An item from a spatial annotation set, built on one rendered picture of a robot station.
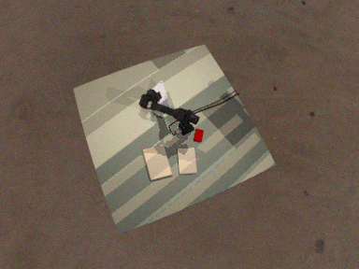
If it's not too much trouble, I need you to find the red rectangular block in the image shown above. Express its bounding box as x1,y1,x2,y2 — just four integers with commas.
194,129,204,142

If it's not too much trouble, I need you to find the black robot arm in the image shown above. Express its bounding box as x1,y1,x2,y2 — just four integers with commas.
139,89,200,125

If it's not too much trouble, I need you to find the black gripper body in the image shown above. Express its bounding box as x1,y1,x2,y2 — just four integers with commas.
181,121,194,134

